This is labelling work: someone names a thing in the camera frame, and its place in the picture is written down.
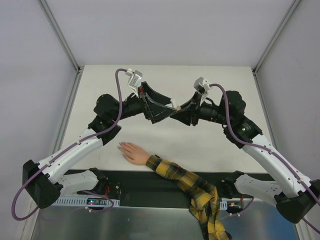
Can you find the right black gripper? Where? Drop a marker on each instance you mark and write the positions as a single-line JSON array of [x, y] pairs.
[[195, 107]]

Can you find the aluminium frame post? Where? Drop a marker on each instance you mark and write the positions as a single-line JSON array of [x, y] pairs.
[[283, 24], [59, 34]]

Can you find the yellow black plaid shirt sleeve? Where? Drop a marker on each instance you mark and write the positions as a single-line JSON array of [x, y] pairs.
[[204, 197]]

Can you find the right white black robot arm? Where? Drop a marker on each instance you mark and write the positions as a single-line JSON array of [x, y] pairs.
[[293, 193]]

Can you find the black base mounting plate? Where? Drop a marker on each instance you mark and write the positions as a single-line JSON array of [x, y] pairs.
[[144, 189]]

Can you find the left control board green led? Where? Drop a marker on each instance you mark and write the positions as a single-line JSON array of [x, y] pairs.
[[96, 202]]

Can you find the right aluminium frame post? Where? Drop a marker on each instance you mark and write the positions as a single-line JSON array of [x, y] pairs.
[[283, 24]]

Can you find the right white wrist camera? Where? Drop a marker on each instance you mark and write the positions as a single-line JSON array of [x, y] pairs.
[[202, 86]]

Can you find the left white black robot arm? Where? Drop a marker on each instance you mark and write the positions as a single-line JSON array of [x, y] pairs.
[[46, 180]]

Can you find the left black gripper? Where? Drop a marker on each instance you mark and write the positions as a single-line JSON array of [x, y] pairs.
[[145, 104]]

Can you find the left aluminium frame post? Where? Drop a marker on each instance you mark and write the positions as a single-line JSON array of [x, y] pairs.
[[59, 34]]

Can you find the white slotted cable duct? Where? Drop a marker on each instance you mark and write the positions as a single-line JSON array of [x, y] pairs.
[[81, 201]]

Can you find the mannequin hand with painted nails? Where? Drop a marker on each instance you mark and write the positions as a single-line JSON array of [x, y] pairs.
[[133, 153]]

